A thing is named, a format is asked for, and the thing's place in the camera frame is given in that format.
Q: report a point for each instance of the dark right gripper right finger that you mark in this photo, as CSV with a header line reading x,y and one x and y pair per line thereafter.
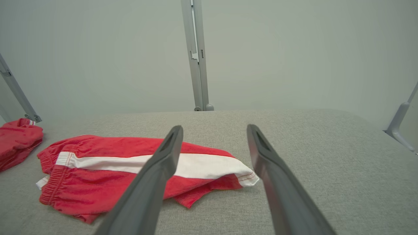
x,y
284,195

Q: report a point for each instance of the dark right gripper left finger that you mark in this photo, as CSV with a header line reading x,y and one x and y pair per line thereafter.
x,y
147,189

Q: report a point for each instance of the red and white garment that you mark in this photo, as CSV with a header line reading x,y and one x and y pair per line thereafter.
x,y
98,192

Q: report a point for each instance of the folded red garment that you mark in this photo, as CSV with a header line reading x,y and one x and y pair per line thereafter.
x,y
16,140

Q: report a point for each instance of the grey metal frame post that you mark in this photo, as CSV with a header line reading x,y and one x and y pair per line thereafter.
x,y
16,91
199,81
396,122

